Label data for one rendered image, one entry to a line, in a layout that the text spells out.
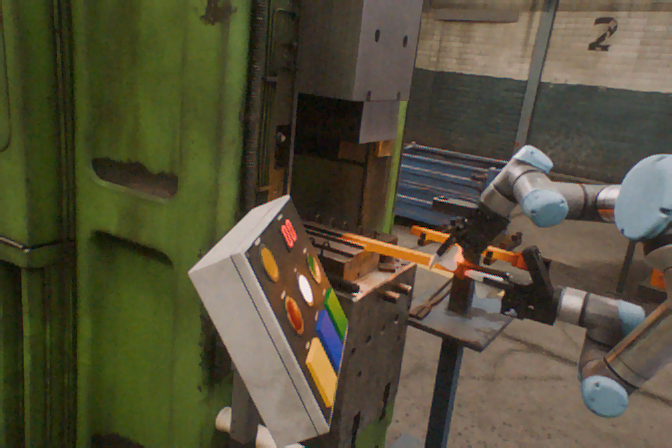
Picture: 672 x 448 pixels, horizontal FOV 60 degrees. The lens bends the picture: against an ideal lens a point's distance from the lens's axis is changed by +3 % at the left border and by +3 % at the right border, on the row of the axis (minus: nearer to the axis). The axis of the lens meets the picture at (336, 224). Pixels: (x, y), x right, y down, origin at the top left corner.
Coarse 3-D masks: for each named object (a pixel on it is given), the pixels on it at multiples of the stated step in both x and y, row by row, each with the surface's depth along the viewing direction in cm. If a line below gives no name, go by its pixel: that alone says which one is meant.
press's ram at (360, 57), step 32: (320, 0) 121; (352, 0) 118; (384, 0) 123; (416, 0) 137; (320, 32) 123; (352, 32) 119; (384, 32) 127; (416, 32) 141; (320, 64) 124; (352, 64) 120; (384, 64) 130; (352, 96) 122; (384, 96) 134
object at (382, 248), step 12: (348, 240) 148; (360, 240) 146; (372, 240) 146; (384, 252) 143; (396, 252) 141; (408, 252) 140; (420, 252) 140; (420, 264) 138; (468, 264) 134; (504, 276) 129
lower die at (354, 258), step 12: (324, 228) 156; (324, 240) 148; (336, 240) 148; (324, 252) 142; (336, 252) 143; (348, 252) 141; (360, 252) 143; (372, 252) 150; (324, 264) 140; (336, 264) 138; (348, 264) 139; (360, 264) 145; (372, 264) 151; (348, 276) 140; (360, 276) 146
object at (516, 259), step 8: (416, 232) 177; (432, 232) 175; (440, 240) 173; (488, 248) 165; (496, 248) 165; (496, 256) 163; (504, 256) 162; (512, 256) 161; (520, 256) 160; (512, 264) 160; (520, 264) 161; (544, 264) 157
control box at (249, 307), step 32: (256, 224) 86; (288, 224) 95; (224, 256) 73; (256, 256) 76; (288, 256) 89; (224, 288) 73; (256, 288) 73; (288, 288) 83; (320, 288) 100; (224, 320) 74; (256, 320) 74; (288, 320) 78; (256, 352) 75; (288, 352) 75; (256, 384) 76; (288, 384) 76; (288, 416) 77; (320, 416) 77
